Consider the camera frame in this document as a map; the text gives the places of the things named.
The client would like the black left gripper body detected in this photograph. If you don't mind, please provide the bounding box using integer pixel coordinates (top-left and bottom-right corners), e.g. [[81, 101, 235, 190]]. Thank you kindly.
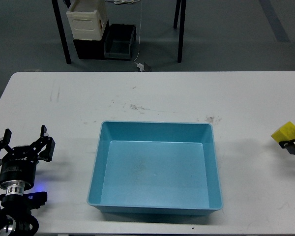
[[0, 146, 38, 190]]

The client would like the yellow wooden block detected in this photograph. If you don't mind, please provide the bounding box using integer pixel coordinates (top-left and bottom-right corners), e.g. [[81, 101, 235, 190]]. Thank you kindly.
[[271, 121, 295, 143]]

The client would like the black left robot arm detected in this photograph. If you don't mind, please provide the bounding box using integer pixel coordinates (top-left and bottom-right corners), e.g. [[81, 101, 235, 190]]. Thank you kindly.
[[0, 125, 56, 236]]

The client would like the blue plastic center box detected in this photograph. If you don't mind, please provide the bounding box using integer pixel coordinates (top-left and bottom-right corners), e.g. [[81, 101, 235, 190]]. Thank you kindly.
[[87, 121, 223, 216]]

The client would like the black storage bin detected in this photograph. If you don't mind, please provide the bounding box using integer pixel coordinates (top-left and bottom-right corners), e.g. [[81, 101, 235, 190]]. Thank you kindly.
[[73, 22, 110, 60]]

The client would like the white power adapter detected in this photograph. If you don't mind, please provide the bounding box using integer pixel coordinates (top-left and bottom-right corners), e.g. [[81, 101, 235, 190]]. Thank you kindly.
[[136, 63, 145, 72]]

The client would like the dark grey open bin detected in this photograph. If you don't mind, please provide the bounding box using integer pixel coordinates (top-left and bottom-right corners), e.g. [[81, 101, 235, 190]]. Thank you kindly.
[[104, 24, 136, 60]]

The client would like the cream plastic crate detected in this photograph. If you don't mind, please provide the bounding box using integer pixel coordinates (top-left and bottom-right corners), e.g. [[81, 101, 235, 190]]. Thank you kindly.
[[66, 0, 108, 41]]

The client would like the black left table leg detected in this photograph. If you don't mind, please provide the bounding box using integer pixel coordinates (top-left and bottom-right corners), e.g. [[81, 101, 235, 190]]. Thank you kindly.
[[51, 0, 71, 64]]

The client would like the black table leg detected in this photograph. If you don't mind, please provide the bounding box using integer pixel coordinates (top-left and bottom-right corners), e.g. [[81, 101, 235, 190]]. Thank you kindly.
[[51, 0, 71, 64], [173, 0, 186, 63]]

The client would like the black right table leg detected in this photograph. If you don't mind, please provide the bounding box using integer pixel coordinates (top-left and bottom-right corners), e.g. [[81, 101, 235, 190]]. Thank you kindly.
[[173, 0, 186, 63]]

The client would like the white hanging cable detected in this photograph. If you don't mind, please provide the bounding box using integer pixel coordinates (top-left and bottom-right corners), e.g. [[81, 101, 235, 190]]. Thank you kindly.
[[133, 0, 143, 65]]

